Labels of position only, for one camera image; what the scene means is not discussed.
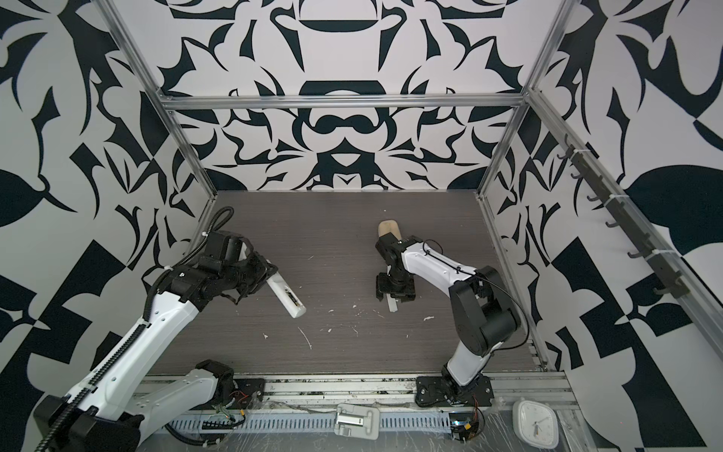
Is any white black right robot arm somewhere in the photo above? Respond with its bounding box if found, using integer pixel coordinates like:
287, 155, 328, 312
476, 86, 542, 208
376, 232, 523, 408

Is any white remote control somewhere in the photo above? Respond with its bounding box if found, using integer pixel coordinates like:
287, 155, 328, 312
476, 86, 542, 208
267, 273, 306, 318

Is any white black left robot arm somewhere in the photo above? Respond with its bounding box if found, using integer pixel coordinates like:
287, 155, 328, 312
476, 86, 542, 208
33, 232, 279, 451

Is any white slotted cable duct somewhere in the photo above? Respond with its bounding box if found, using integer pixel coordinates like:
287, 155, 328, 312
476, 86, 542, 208
171, 411, 451, 434

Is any square white clock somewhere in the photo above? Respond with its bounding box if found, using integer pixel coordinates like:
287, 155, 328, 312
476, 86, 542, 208
512, 399, 559, 450

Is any black wall hook rail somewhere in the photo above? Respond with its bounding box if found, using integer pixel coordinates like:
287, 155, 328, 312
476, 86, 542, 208
559, 139, 690, 299

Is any white battery compartment cover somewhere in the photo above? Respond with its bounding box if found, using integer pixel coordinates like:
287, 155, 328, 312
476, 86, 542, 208
387, 296, 398, 313

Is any small circuit board green LED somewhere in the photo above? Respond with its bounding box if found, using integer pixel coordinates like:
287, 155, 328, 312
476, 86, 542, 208
449, 411, 486, 443

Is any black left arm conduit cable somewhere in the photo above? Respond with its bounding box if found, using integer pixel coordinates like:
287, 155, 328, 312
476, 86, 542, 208
33, 205, 235, 452

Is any white bracket plate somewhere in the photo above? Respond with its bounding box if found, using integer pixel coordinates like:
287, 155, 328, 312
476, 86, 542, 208
333, 404, 381, 441

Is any beige oblong sponge block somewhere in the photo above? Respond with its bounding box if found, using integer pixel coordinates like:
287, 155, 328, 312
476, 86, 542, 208
378, 220, 402, 241

